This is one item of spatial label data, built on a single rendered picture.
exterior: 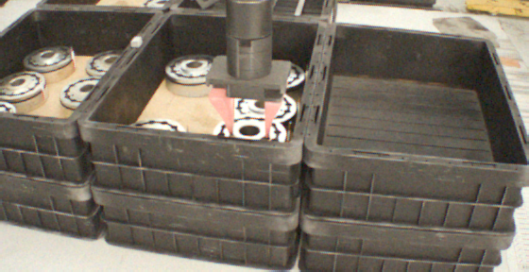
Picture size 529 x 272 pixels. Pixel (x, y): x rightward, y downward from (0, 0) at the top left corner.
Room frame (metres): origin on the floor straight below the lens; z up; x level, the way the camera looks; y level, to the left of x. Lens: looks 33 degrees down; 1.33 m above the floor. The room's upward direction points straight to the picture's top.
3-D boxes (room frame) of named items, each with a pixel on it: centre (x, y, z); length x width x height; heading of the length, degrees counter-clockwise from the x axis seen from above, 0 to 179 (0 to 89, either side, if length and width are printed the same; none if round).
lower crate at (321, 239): (0.73, -0.23, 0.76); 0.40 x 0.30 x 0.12; 170
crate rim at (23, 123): (0.84, 0.36, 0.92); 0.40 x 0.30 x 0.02; 170
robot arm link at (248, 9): (0.68, 0.01, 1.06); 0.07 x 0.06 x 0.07; 174
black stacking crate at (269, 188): (0.79, 0.06, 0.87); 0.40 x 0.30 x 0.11; 170
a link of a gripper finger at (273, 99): (0.67, 0.00, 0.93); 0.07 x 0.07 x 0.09; 80
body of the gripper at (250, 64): (0.67, 0.01, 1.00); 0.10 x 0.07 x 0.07; 80
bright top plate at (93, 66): (0.94, 0.27, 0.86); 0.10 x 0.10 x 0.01
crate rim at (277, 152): (0.79, 0.06, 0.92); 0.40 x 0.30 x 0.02; 170
